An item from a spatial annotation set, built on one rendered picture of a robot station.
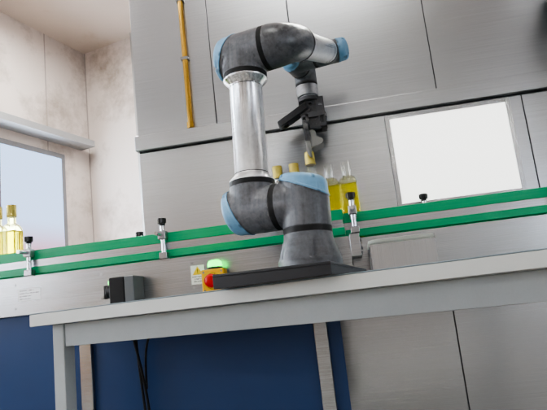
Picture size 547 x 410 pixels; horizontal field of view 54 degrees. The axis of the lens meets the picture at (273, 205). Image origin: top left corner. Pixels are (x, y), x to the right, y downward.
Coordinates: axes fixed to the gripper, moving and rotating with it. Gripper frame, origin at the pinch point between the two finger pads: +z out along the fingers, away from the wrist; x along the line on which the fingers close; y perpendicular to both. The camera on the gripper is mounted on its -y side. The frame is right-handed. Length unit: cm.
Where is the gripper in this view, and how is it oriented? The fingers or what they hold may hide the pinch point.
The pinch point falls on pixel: (309, 154)
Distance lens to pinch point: 185.0
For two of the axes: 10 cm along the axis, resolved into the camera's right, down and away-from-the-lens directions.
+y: 9.8, -1.3, -1.2
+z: 1.1, 9.8, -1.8
